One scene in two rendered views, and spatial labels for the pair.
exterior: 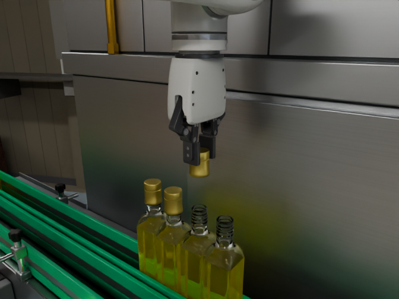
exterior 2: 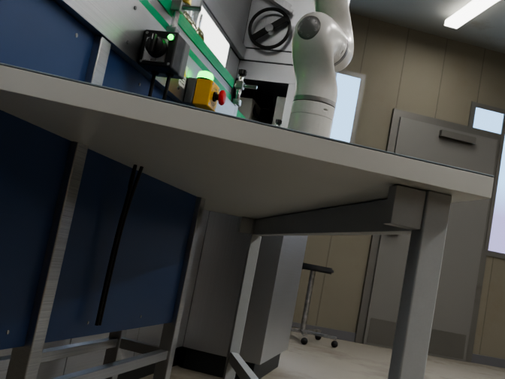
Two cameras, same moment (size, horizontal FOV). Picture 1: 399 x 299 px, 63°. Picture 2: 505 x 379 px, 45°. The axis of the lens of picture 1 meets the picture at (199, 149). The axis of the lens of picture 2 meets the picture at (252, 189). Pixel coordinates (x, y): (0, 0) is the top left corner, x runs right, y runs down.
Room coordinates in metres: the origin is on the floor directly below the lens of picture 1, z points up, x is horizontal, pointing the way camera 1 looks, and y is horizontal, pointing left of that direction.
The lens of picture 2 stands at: (0.96, 1.83, 0.56)
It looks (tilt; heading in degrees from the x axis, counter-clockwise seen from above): 6 degrees up; 247
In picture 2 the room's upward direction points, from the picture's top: 11 degrees clockwise
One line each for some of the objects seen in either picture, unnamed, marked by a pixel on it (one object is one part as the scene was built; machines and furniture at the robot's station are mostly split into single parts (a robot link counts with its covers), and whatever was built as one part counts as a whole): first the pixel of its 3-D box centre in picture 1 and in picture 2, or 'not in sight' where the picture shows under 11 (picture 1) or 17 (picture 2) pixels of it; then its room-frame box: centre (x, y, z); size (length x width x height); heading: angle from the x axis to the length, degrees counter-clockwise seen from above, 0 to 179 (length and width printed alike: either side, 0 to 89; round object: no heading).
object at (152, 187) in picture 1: (152, 191); not in sight; (0.60, 0.09, 1.31); 0.04 x 0.04 x 0.04
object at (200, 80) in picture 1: (199, 85); not in sight; (0.53, 0.00, 1.53); 0.10 x 0.07 x 0.11; 142
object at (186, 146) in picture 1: (186, 146); not in sight; (0.50, 0.02, 1.43); 0.03 x 0.03 x 0.07; 52
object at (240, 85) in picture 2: not in sight; (232, 86); (0.31, -0.07, 1.12); 0.17 x 0.03 x 0.12; 142
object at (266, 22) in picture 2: not in sight; (270, 29); (-0.07, -0.80, 1.66); 0.21 x 0.05 x 0.21; 142
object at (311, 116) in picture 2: not in sight; (307, 138); (0.22, 0.36, 0.91); 0.19 x 0.19 x 0.18
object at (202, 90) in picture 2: not in sight; (202, 95); (0.52, 0.32, 0.96); 0.07 x 0.07 x 0.07; 52
